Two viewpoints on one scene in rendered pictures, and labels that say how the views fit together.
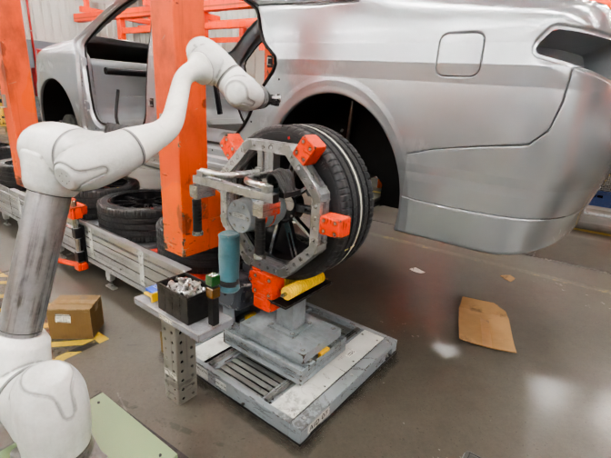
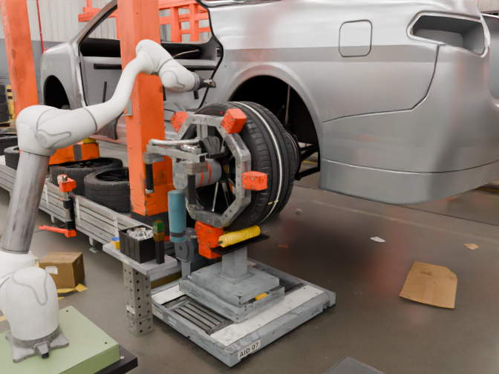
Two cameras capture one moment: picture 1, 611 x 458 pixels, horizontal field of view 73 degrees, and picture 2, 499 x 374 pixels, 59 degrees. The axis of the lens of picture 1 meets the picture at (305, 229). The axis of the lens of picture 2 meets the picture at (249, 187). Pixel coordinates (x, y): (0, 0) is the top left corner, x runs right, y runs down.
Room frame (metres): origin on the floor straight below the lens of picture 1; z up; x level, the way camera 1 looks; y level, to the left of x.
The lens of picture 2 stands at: (-0.47, -0.37, 1.31)
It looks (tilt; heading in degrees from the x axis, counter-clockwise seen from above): 14 degrees down; 8
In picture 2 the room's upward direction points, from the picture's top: straight up
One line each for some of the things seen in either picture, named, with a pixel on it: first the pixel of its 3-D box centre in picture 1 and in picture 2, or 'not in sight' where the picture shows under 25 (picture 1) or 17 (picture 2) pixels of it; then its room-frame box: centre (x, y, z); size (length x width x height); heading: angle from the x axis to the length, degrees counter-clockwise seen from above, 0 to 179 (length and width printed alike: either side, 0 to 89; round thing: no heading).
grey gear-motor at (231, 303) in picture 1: (254, 291); (208, 248); (2.05, 0.26, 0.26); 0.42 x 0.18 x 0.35; 143
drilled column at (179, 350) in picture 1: (179, 354); (138, 293); (1.51, 0.51, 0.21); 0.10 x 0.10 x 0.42; 53
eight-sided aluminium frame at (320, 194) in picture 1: (270, 208); (208, 170); (1.63, 0.15, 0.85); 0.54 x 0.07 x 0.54; 53
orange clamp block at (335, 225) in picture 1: (334, 225); (254, 180); (1.44, -0.11, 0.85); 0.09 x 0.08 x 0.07; 53
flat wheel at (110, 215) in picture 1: (146, 214); (126, 188); (2.94, 1.19, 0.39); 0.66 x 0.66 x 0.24
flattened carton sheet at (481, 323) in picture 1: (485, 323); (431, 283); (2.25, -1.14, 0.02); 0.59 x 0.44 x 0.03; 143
